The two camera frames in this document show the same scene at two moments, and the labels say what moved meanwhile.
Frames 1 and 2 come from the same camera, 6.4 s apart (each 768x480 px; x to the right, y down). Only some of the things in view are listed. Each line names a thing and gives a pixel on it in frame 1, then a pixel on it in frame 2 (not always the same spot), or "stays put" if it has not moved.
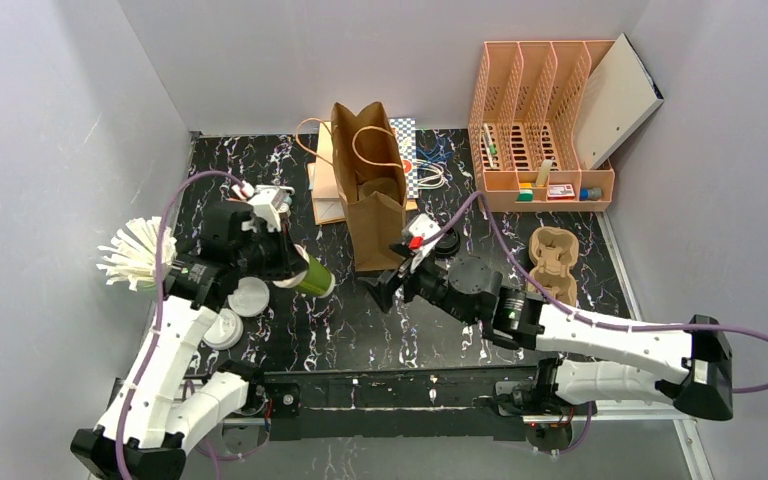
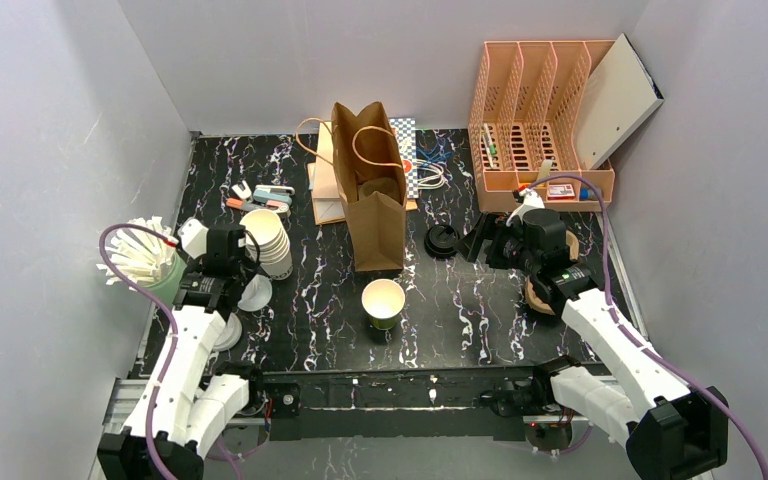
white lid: x=250 y=298 stays put
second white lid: x=225 y=331 stays put
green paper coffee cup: x=319 y=281 -> x=383 y=300
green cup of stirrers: x=132 y=256 stays put
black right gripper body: x=396 y=283 -> x=490 y=237
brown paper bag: x=370 y=176 stays put
